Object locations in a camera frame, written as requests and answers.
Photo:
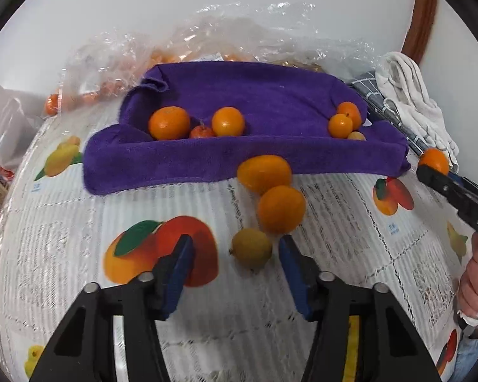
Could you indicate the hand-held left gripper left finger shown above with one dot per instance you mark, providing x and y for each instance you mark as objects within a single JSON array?
[{"x": 181, "y": 274}]

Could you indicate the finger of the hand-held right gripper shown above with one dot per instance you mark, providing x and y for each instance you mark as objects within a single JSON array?
[
  {"x": 468, "y": 185},
  {"x": 436, "y": 179}
]

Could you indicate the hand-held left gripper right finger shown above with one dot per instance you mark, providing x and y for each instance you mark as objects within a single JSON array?
[{"x": 292, "y": 274}]

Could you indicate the orange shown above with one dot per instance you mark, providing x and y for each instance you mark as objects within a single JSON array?
[
  {"x": 228, "y": 121},
  {"x": 350, "y": 110},
  {"x": 264, "y": 173},
  {"x": 434, "y": 161},
  {"x": 339, "y": 125},
  {"x": 169, "y": 122},
  {"x": 282, "y": 209}
]

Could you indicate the small yellow fruit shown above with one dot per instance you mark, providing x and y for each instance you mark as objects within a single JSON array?
[
  {"x": 357, "y": 136},
  {"x": 251, "y": 248}
]

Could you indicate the small red fruit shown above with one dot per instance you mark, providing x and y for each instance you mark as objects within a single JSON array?
[{"x": 201, "y": 132}]

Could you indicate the purple towel covered basket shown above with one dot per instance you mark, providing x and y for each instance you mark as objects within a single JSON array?
[{"x": 243, "y": 95}]

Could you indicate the person's right hand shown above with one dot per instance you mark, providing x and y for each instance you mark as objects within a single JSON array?
[{"x": 472, "y": 286}]

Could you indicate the white striped towel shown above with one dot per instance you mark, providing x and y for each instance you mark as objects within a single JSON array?
[{"x": 410, "y": 87}]

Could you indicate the grey checkered cloth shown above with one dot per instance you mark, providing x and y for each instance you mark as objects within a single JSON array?
[{"x": 370, "y": 87}]

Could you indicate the fruit print tablecloth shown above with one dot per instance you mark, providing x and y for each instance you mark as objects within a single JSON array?
[{"x": 63, "y": 227}]

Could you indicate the person's blue jeans leg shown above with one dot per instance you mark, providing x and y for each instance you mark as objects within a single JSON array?
[{"x": 468, "y": 358}]

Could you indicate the pile of bagged oranges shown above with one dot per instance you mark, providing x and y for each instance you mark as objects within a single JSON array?
[{"x": 52, "y": 104}]

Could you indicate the clear plastic bag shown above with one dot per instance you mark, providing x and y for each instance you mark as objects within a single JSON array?
[
  {"x": 271, "y": 28},
  {"x": 103, "y": 55}
]

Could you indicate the white plastic bag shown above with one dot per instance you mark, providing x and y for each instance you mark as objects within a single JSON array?
[{"x": 4, "y": 119}]

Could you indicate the brown wooden door frame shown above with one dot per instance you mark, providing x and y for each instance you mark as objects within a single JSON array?
[{"x": 422, "y": 20}]

